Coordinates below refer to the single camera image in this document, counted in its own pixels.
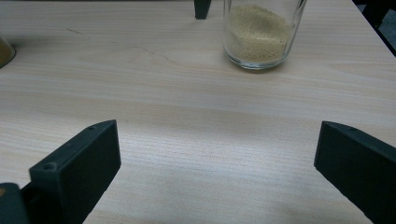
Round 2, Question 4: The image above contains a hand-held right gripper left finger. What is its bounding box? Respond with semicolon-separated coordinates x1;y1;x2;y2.
20;119;122;224

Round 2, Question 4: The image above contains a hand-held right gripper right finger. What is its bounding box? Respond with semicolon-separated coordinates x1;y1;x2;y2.
313;120;396;224

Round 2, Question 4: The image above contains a glass jar of pale grains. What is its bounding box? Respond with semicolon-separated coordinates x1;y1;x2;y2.
222;0;308;70

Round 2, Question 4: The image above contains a glass jar of brown spice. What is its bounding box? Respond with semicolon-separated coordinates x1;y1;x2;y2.
0;36;17;70

